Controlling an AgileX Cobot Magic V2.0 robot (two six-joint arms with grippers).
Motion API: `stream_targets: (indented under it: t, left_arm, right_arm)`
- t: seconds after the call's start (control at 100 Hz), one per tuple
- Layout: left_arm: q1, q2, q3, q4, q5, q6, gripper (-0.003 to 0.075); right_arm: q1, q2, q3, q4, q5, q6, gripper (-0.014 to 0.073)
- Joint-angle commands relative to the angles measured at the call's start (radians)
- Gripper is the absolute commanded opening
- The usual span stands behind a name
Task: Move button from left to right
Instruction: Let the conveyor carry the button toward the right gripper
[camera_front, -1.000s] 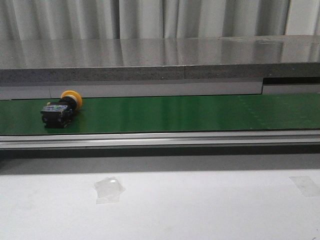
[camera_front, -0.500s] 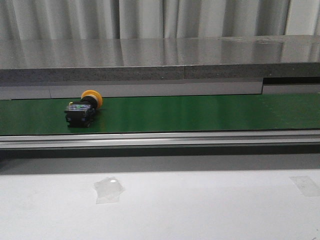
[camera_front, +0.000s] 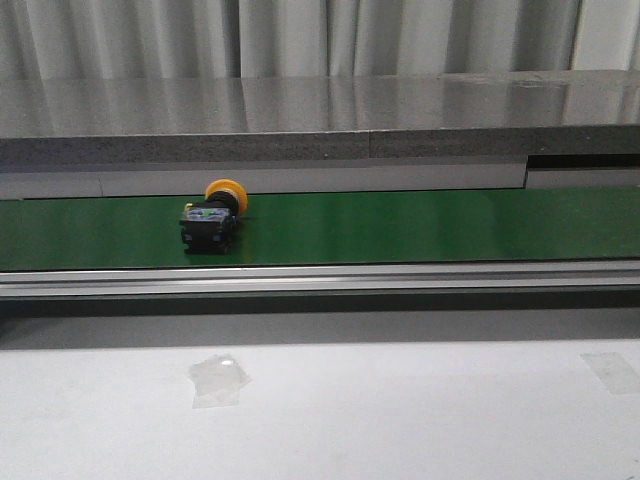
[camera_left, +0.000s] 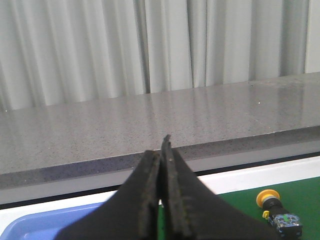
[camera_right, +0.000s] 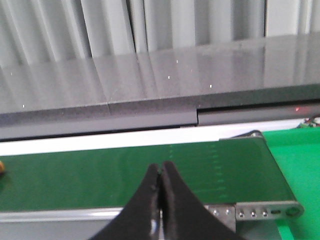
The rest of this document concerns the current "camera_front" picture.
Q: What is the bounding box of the grey stone counter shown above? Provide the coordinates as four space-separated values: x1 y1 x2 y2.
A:
1 70 639 171

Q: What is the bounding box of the green conveyor belt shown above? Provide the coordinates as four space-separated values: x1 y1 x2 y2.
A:
1 186 639 272

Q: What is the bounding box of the yellow push button switch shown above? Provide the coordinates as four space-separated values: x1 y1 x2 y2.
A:
179 179 249 254

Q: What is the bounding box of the clear tape patch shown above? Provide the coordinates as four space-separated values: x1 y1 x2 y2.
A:
188 354 251 409

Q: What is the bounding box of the aluminium conveyor rail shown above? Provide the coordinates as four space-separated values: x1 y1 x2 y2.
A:
1 260 639 300

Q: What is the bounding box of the clear tape strip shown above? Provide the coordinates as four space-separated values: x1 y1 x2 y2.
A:
581 352 640 395

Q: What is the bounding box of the white pleated curtain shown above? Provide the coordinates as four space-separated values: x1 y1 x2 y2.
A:
1 1 639 80

